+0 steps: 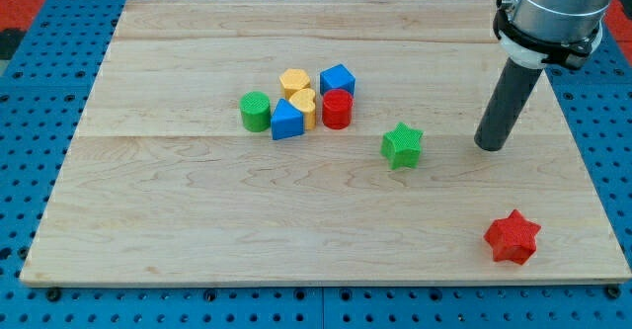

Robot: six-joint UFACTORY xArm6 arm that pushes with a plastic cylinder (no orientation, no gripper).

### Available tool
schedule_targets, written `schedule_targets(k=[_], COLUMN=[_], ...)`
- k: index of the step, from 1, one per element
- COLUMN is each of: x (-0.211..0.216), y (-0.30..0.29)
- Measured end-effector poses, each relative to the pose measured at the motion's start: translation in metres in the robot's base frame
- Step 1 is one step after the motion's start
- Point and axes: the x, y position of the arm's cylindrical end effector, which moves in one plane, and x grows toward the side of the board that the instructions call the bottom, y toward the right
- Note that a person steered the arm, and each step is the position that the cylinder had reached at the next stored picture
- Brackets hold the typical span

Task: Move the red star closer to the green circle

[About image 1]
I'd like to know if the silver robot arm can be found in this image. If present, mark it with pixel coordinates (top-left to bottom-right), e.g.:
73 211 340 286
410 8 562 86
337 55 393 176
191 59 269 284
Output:
493 0 611 70

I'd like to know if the green star block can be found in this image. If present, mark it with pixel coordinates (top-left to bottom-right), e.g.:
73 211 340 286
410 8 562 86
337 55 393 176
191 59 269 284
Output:
380 123 424 170

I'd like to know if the red star block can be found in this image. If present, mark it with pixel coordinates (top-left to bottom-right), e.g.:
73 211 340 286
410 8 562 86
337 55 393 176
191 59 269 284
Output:
483 209 541 266

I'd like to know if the blue triangle block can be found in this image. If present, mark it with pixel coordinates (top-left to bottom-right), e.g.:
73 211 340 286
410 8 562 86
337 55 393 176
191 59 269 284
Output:
271 99 304 140

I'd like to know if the red cylinder block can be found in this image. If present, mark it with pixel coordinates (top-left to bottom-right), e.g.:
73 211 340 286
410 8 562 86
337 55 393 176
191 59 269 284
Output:
322 89 354 129

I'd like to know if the yellow heart block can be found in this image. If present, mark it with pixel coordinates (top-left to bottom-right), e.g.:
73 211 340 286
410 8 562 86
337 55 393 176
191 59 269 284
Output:
289 88 316 130

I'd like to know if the yellow hexagon block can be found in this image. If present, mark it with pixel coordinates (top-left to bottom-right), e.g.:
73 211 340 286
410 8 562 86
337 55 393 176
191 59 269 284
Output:
278 68 311 100

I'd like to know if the green cylinder block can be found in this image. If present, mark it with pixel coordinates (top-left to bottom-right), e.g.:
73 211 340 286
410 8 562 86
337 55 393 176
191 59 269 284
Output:
239 91 272 132

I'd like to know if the blue cube block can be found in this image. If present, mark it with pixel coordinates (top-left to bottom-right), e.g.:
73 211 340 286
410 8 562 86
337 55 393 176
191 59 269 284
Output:
319 64 356 96

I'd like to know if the wooden board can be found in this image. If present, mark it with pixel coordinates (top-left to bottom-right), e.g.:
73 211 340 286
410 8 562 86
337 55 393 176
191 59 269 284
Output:
20 0 631 288

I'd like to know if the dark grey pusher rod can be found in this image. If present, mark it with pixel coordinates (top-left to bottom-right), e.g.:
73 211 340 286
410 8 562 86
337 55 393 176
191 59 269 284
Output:
474 58 542 151

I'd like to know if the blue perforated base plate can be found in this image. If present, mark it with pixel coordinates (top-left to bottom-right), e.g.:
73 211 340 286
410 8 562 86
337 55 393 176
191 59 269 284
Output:
1 0 631 328

